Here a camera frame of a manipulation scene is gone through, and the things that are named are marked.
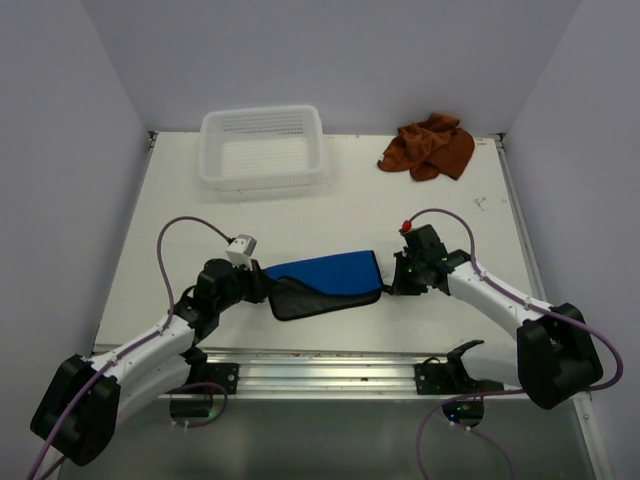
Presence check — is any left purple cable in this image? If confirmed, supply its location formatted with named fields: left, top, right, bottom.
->
left=24, top=216, right=239, bottom=476

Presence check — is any blue and grey towel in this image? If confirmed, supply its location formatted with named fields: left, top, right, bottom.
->
left=265, top=250, right=384, bottom=322

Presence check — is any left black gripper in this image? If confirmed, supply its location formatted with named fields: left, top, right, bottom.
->
left=215, top=256, right=277, bottom=313

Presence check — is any aluminium rail frame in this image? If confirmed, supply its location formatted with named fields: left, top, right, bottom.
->
left=37, top=130, right=614, bottom=480

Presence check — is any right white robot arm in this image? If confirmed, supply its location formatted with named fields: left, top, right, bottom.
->
left=390, top=223, right=603, bottom=409

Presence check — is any white plastic basket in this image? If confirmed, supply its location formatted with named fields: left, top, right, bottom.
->
left=198, top=105, right=326, bottom=192

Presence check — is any brown towel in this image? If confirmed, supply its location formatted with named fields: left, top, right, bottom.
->
left=377, top=113, right=475, bottom=182

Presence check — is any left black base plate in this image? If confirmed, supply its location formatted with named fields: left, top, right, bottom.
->
left=187, top=362, right=240, bottom=395

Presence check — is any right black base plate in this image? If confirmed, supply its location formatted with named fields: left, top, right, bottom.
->
left=413, top=357, right=479, bottom=395

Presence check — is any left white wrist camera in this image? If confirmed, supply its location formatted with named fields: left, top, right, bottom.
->
left=225, top=234, right=257, bottom=270

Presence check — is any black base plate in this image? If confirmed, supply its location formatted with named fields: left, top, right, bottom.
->
left=187, top=362, right=240, bottom=395
left=413, top=357, right=479, bottom=395

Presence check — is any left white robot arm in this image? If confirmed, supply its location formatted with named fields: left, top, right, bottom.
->
left=30, top=259, right=275, bottom=466

